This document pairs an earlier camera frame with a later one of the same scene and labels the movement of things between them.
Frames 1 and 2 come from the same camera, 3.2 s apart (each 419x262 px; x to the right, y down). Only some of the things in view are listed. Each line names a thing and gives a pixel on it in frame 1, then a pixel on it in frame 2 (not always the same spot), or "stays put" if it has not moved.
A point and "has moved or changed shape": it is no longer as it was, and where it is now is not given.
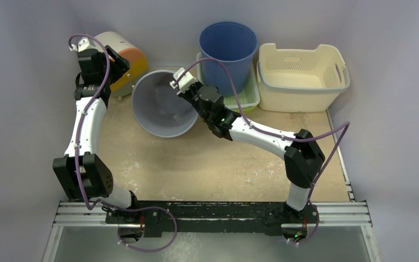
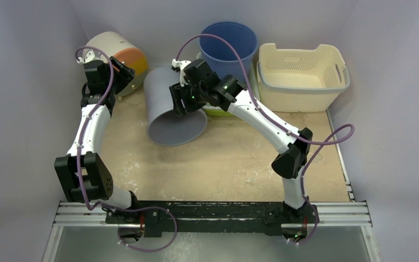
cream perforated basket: x=297 y=81 stays put
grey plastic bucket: x=157 y=109 has moved or changed shape
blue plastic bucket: x=233 y=44 stays put
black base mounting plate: x=268 y=217 stays put
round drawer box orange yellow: x=137 y=59 stays put
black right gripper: x=188 y=93 to x=180 y=99
